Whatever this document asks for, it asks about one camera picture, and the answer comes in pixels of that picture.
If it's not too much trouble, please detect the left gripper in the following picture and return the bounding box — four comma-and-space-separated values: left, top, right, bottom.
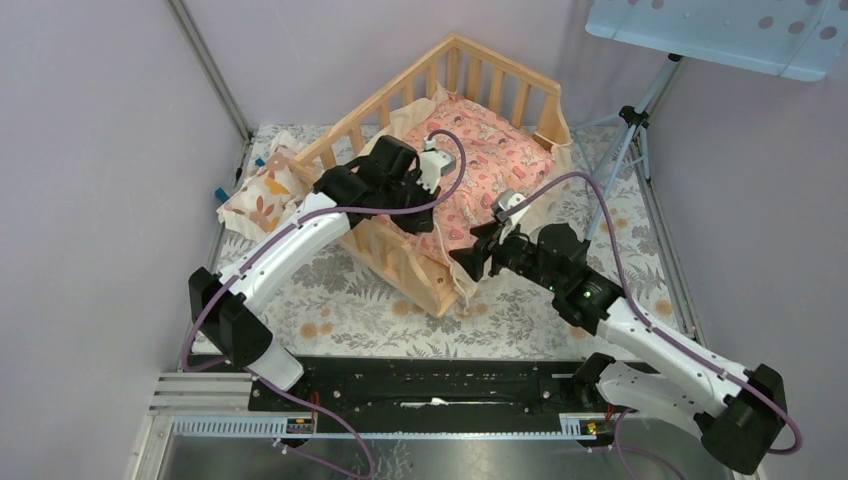
381, 172, 441, 236

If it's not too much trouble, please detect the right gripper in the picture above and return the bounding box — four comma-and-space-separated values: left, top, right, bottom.
448, 219, 562, 295

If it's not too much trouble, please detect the pink patterned bed cushion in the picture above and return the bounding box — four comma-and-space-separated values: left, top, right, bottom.
331, 90, 558, 300

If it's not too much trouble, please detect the wooden pet bed frame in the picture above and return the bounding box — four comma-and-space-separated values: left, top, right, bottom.
290, 33, 571, 317

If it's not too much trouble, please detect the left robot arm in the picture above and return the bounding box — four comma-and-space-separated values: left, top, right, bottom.
184, 133, 467, 411

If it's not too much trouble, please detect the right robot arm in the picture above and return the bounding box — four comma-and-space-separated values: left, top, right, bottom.
449, 191, 789, 475

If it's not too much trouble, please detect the floral small pillow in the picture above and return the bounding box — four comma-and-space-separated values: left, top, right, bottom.
217, 153, 305, 242

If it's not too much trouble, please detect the black tripod stand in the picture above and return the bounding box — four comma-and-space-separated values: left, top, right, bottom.
579, 53, 685, 200

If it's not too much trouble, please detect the blue toy item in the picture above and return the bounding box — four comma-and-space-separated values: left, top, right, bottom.
215, 156, 275, 215

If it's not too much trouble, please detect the grey diagonal pole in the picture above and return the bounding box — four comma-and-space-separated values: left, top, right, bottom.
167, 0, 255, 143

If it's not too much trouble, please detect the light blue perforated panel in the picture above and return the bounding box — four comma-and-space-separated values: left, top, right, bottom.
585, 0, 847, 82

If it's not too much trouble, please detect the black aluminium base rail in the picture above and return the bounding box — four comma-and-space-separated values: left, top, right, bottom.
145, 352, 744, 439

